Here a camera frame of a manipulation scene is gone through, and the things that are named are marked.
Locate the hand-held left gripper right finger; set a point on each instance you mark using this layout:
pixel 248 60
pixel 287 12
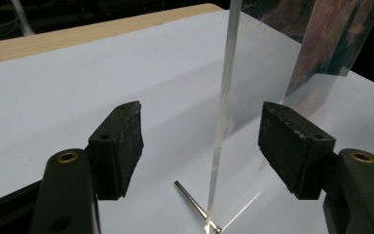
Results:
pixel 295 149

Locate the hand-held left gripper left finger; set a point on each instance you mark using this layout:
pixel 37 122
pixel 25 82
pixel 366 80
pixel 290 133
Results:
pixel 117 152

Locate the clear acrylic photo frame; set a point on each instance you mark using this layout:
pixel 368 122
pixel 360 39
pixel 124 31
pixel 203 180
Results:
pixel 224 97

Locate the colourful painting photo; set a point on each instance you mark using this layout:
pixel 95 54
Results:
pixel 324 48

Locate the white table cover sheet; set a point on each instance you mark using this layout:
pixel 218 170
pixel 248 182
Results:
pixel 61 107

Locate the metal frame pin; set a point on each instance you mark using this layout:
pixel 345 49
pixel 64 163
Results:
pixel 191 200

